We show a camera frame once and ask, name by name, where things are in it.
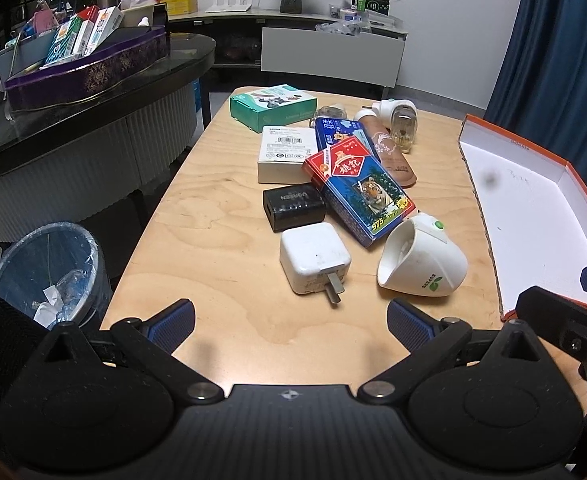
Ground blue curtain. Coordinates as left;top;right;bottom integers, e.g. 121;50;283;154
483;0;587;161

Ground rose gold bottle white cap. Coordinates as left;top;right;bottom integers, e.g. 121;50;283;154
353;110;418;189

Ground white cup with green logo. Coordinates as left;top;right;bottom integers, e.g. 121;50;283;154
376;212;469;298

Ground teal green cardboard box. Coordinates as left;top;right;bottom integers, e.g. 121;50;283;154
229;84;318;127

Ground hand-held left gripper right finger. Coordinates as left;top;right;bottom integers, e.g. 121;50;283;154
357;297;549;403

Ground yellow box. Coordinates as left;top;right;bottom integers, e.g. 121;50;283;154
160;0;199;16

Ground red white medicine box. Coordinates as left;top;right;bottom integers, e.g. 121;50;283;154
70;5;101;56

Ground white plug-in liquid vaporizer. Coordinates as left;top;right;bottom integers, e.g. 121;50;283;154
362;98;419;155

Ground red blue playing card box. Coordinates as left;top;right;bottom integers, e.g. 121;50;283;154
302;136;417;249

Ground white box with barcode label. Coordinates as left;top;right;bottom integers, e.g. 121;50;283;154
257;126;319;184

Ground blue white medicine box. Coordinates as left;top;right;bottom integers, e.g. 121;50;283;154
83;6;125;56

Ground blue carton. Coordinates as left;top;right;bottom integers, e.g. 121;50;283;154
315;115;377;161

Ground black counter with white base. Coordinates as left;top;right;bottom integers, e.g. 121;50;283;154
0;32;217;246

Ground black charger block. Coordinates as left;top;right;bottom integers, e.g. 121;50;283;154
262;184;327;233

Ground blue trash bin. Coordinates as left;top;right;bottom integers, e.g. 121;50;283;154
0;222;114;331

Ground black green box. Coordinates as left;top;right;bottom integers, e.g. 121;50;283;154
352;0;391;16

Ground white tv cabinet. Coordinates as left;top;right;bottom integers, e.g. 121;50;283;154
166;7;409;101

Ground clear plastic bag of parts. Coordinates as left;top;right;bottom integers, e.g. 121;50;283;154
316;20;369;37

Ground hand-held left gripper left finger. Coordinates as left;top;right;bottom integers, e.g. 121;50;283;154
36;299;224;404

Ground white charger plug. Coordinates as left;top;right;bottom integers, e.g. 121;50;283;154
279;222;351;306

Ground green white medicine box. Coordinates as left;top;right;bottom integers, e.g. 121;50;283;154
43;15;82;66

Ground orange cardboard box white inside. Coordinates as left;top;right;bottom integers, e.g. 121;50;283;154
457;113;587;322

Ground clear plastic boxes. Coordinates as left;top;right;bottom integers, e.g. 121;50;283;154
331;2;404;28

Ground purple patterned tin box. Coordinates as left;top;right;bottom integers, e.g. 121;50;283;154
4;25;169;112

